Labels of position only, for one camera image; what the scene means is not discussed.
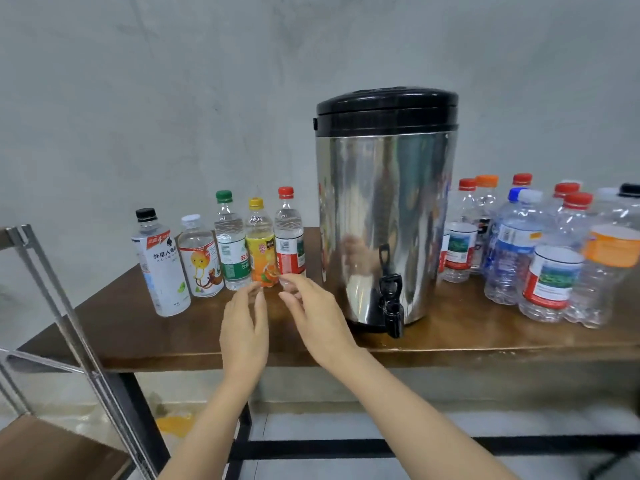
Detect person's left hand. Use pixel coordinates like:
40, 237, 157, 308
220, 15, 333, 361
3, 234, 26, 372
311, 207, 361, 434
219, 282, 270, 381

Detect cluster of empty plastic bottles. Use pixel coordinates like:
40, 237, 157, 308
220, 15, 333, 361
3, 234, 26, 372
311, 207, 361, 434
438, 173, 640, 330

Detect person's left forearm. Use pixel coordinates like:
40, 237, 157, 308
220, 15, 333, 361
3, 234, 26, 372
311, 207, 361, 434
159, 372, 262, 480

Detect wooden rack shelf board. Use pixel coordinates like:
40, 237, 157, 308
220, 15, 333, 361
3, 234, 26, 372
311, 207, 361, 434
0, 415, 133, 480

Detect black metal table frame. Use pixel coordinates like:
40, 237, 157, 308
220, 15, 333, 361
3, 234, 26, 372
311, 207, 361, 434
117, 372, 640, 480

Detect black dispenser tap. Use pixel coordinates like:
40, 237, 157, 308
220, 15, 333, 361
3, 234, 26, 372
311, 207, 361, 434
377, 244, 405, 339

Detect yellow cap orange juice bottle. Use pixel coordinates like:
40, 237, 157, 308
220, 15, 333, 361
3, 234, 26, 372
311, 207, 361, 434
245, 198, 280, 289

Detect white cap cartoon label bottle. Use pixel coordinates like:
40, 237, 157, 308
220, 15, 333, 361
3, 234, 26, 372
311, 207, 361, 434
177, 215, 225, 299

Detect black dispenser lid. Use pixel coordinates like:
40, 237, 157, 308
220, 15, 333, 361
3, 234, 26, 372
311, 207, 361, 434
314, 87, 459, 138

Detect black cap white label bottle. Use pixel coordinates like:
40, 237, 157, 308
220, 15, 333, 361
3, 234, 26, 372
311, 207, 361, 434
131, 208, 192, 318

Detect red cap water bottle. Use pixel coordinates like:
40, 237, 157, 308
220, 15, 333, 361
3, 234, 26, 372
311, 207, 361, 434
274, 187, 307, 281

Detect green cap water bottle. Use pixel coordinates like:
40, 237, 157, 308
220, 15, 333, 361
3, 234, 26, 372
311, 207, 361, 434
214, 190, 253, 292

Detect grey metal rack frame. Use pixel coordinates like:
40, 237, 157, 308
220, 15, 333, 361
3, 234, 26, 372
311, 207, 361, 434
0, 225, 159, 480

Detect stainless steel beverage dispenser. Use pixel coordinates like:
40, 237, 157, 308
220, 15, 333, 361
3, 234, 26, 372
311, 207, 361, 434
314, 87, 459, 339

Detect person's right hand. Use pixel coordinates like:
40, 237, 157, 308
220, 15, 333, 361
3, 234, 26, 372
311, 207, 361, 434
278, 273, 361, 373

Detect person's right forearm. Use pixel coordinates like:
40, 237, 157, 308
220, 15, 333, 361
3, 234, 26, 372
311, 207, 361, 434
320, 346, 522, 480

